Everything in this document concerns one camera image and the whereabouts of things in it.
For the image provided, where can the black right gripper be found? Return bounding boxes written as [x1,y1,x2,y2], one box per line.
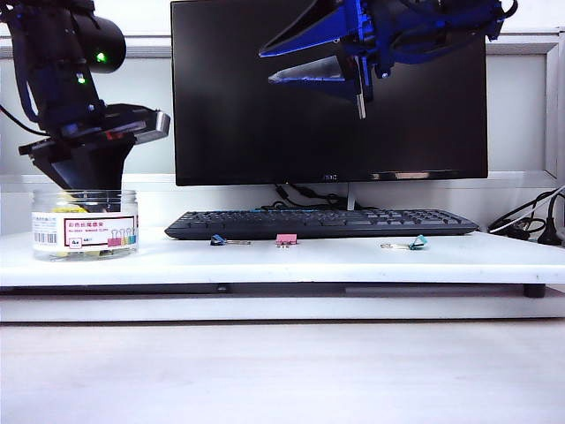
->
[258,0,396,119]

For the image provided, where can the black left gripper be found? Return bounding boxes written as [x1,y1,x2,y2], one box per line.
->
[18,103,138,212]

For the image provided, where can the round transparent plastic jar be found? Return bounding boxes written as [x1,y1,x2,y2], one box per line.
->
[30,188,139,261]

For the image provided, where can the black computer monitor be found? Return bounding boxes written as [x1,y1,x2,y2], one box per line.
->
[170,0,490,187]

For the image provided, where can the blue binder clip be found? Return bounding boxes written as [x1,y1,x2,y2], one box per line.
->
[209,234,252,246]

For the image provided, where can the black computer keyboard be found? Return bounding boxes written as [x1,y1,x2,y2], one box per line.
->
[163,208,481,241]

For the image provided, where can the teal binder clip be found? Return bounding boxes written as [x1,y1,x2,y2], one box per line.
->
[380,234,430,252]

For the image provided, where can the white desk riser board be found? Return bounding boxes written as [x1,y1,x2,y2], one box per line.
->
[0,227,565,287]

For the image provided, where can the black power plug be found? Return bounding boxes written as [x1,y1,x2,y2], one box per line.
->
[536,218,565,246]

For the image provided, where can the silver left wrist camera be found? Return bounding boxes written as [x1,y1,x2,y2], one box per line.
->
[103,104,172,145]

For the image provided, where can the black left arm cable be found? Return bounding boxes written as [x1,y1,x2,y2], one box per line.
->
[0,105,45,136]

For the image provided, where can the grey partition rail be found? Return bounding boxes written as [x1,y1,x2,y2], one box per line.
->
[0,33,561,61]

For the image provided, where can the black monitor cable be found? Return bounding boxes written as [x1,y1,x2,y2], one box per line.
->
[260,184,350,210]

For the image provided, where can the aluminium partition frame post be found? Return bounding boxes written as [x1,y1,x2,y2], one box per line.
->
[545,42,565,180]

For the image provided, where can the white cable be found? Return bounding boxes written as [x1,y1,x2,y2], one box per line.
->
[489,189,565,233]

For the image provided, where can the black looped power cable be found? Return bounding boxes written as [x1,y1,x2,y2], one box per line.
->
[487,185,565,235]

